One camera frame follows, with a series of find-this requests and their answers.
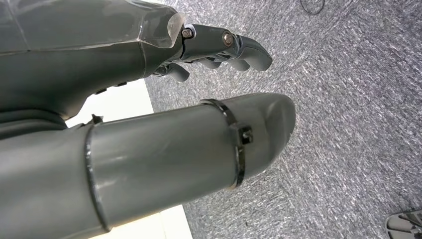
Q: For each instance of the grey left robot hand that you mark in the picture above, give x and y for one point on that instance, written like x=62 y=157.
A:
x=148 y=155

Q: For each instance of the black zip tie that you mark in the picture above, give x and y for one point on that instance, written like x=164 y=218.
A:
x=90 y=184
x=240 y=158

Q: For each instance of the white panel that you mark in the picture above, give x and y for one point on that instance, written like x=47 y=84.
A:
x=115 y=102

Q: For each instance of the black metal floor base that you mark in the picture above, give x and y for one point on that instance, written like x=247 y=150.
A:
x=404 y=226

